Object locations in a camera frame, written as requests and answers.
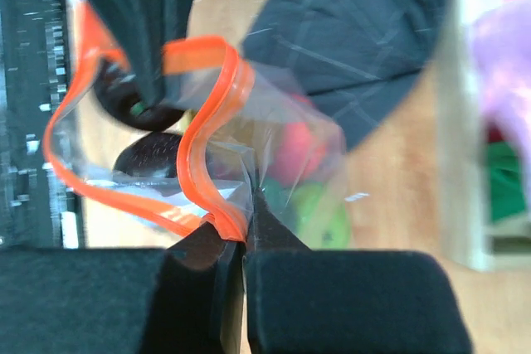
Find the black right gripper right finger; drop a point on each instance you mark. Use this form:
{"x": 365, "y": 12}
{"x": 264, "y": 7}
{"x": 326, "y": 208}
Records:
{"x": 301, "y": 300}

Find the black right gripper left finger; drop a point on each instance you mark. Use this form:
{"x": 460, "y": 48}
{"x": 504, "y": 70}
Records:
{"x": 184, "y": 299}

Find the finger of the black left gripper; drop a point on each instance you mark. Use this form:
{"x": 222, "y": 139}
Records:
{"x": 137, "y": 18}

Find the clear zip top bag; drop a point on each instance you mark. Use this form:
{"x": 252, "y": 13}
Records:
{"x": 230, "y": 112}

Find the green fake apple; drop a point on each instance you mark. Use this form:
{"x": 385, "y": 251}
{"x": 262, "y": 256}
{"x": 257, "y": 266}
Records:
{"x": 312, "y": 211}

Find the dark purple fake eggplant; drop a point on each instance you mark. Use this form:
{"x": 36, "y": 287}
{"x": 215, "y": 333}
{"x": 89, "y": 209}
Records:
{"x": 153, "y": 155}

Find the red fake apple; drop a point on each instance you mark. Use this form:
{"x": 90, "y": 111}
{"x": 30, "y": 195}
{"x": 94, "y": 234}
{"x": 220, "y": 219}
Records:
{"x": 298, "y": 156}

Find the wooden clothes rack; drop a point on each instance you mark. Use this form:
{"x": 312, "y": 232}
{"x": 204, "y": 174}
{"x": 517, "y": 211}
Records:
{"x": 467, "y": 236}

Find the dark grey checked cloth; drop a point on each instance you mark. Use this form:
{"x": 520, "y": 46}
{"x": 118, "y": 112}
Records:
{"x": 356, "y": 59}

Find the green t-shirt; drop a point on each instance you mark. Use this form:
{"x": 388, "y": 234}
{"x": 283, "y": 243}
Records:
{"x": 505, "y": 180}

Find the pink t-shirt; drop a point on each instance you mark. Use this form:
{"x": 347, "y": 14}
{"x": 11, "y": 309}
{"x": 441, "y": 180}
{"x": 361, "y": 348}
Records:
{"x": 499, "y": 48}

